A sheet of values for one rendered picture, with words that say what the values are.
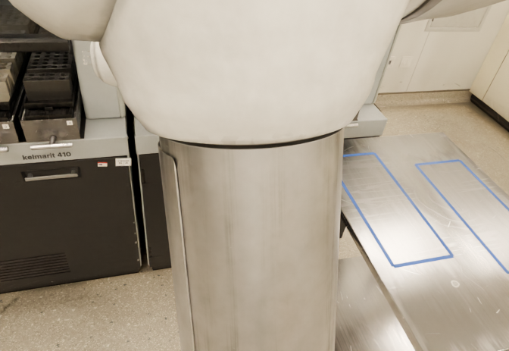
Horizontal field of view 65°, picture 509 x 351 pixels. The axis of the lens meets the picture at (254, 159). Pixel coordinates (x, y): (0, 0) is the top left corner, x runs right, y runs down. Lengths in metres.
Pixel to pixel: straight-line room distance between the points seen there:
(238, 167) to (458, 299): 0.73
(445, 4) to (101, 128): 1.10
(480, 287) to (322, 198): 0.74
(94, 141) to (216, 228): 1.04
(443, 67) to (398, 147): 2.12
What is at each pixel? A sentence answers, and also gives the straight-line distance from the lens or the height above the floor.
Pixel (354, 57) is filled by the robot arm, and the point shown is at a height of 1.38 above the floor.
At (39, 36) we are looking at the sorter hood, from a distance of 1.17.
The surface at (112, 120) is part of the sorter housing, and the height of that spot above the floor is 0.73.
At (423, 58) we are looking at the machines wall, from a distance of 3.10.
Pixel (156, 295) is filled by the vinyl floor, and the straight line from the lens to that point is 1.71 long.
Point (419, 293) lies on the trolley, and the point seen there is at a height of 0.82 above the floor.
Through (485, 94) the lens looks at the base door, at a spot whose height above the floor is 0.14.
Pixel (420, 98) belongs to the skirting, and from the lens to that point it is 3.30.
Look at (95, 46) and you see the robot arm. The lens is 0.72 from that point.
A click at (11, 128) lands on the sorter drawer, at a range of 1.22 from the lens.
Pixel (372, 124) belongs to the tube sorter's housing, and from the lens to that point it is 1.44.
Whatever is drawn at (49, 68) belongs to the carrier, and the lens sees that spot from 1.28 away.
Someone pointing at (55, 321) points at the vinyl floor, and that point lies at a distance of 1.73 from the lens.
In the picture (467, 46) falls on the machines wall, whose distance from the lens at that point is 3.29.
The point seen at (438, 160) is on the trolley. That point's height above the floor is 0.82.
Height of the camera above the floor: 1.45
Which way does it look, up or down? 39 degrees down
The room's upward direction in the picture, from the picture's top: 8 degrees clockwise
